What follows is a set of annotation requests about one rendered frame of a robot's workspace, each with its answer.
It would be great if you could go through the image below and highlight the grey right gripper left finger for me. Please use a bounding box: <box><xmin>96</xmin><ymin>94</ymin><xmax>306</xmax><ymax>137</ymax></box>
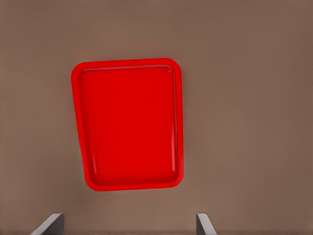
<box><xmin>30</xmin><ymin>213</ymin><xmax>65</xmax><ymax>235</ymax></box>

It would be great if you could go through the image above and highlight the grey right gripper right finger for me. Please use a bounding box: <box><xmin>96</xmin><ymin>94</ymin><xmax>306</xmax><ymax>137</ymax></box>
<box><xmin>196</xmin><ymin>212</ymin><xmax>218</xmax><ymax>235</ymax></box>

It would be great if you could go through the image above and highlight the red rectangular plastic tray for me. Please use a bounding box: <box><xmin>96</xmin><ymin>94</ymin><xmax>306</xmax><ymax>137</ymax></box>
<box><xmin>70</xmin><ymin>57</ymin><xmax>184</xmax><ymax>191</ymax></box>

